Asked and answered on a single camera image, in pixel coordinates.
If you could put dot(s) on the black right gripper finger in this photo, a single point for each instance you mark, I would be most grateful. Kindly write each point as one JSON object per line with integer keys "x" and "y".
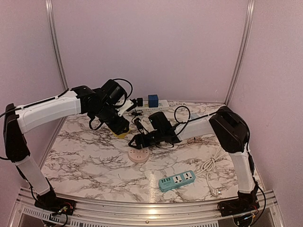
{"x": 138, "y": 138}
{"x": 136, "y": 144}

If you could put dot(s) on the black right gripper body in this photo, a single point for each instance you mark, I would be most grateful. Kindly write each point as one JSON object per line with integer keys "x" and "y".
{"x": 157, "y": 138}

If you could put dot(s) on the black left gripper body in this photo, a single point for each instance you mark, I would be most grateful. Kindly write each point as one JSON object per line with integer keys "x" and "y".
{"x": 116, "y": 127}

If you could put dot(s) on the pink round power socket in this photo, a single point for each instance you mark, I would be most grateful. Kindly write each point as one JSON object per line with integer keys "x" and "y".
{"x": 139, "y": 155}

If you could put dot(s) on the yellow cube power socket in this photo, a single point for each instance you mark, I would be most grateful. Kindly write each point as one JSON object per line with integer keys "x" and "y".
{"x": 122, "y": 135}

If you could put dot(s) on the black power adapter with cable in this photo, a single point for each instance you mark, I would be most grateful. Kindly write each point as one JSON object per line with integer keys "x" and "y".
{"x": 138, "y": 102}

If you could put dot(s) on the blue cube power socket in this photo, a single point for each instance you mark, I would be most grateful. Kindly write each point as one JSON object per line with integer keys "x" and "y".
{"x": 153, "y": 101}

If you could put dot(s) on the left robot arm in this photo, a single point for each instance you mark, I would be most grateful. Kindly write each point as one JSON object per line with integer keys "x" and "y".
{"x": 106, "y": 103}

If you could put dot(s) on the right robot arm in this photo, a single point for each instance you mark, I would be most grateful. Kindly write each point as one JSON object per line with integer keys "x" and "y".
{"x": 231, "y": 131}

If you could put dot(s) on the light blue USB charger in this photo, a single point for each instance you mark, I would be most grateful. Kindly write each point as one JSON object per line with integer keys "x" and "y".
{"x": 194, "y": 116}

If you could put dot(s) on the teal power strip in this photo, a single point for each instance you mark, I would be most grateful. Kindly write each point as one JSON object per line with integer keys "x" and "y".
{"x": 176, "y": 181}

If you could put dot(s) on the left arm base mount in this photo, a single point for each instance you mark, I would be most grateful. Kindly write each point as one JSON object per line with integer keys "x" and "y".
{"x": 51, "y": 202}

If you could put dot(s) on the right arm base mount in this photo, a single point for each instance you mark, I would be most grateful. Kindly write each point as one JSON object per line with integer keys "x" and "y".
{"x": 244, "y": 203}

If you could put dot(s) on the aluminium front rail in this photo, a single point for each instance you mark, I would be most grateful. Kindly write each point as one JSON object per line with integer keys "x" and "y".
{"x": 100, "y": 213}

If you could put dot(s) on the left aluminium frame post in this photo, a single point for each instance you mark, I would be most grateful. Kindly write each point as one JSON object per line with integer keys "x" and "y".
{"x": 55, "y": 43}

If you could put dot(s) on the aluminium frame post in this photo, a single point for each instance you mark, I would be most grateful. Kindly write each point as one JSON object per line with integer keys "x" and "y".
{"x": 242, "y": 49}
{"x": 55, "y": 43}

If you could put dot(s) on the right aluminium frame post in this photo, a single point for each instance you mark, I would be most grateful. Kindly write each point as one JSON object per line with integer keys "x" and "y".
{"x": 242, "y": 49}

